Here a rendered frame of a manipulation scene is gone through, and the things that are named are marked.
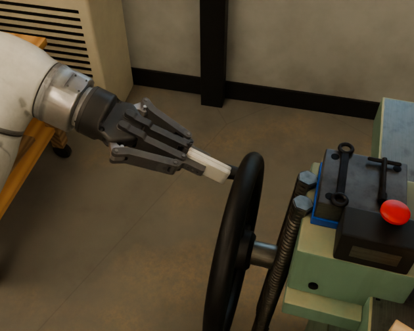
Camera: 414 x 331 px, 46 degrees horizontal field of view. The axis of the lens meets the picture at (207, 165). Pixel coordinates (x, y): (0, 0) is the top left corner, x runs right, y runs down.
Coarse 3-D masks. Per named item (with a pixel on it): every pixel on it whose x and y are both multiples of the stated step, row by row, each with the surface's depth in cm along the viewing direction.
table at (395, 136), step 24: (384, 120) 77; (408, 120) 77; (384, 144) 74; (408, 144) 74; (408, 168) 71; (288, 288) 62; (288, 312) 62; (312, 312) 60; (336, 312) 59; (360, 312) 59; (384, 312) 56; (408, 312) 56
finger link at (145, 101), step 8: (144, 104) 76; (152, 104) 76; (152, 112) 75; (160, 112) 76; (152, 120) 76; (160, 120) 76; (168, 120) 75; (168, 128) 76; (176, 128) 75; (184, 128) 76; (184, 136) 75
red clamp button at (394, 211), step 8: (392, 200) 51; (384, 208) 51; (392, 208) 51; (400, 208) 51; (408, 208) 51; (384, 216) 50; (392, 216) 50; (400, 216) 50; (408, 216) 50; (400, 224) 50
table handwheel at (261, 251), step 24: (240, 168) 65; (240, 192) 61; (240, 216) 59; (240, 240) 60; (216, 264) 58; (240, 264) 70; (264, 264) 70; (216, 288) 58; (240, 288) 82; (216, 312) 59
